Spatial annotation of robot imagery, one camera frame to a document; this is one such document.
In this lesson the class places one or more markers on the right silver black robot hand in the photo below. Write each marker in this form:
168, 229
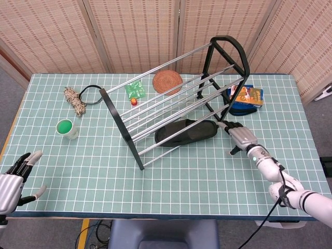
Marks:
242, 137

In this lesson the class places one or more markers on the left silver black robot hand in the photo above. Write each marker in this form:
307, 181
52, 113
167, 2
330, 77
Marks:
10, 186

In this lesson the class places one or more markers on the black slipper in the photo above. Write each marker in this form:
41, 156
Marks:
199, 132

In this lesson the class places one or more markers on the light green grid tablecloth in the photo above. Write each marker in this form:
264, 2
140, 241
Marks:
168, 186

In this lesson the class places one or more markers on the black chrome shoe rack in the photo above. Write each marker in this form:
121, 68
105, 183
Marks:
122, 124

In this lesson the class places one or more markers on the blue black pouch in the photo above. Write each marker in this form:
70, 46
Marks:
243, 111

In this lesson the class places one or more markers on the orange blue printed box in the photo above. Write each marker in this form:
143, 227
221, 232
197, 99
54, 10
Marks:
252, 97

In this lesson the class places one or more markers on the white cup with green ball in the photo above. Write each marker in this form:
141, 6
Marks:
66, 128

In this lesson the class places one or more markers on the white stand base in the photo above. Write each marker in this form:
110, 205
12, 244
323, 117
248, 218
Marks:
324, 94

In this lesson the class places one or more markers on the round woven brown coaster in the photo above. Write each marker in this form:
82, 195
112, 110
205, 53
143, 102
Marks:
164, 81

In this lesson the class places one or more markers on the white paper sheet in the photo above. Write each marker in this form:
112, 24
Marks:
285, 225

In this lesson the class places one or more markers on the small red orange toy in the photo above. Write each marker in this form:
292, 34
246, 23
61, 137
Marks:
134, 102

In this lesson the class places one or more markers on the green snack packet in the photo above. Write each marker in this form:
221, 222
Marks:
135, 89

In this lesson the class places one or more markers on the black elastic band loop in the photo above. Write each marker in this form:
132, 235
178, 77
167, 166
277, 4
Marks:
84, 90

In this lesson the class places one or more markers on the blue grey chair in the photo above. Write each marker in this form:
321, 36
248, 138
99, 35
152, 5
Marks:
163, 233

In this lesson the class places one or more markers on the bamboo folding screen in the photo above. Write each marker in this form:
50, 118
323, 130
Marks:
129, 33

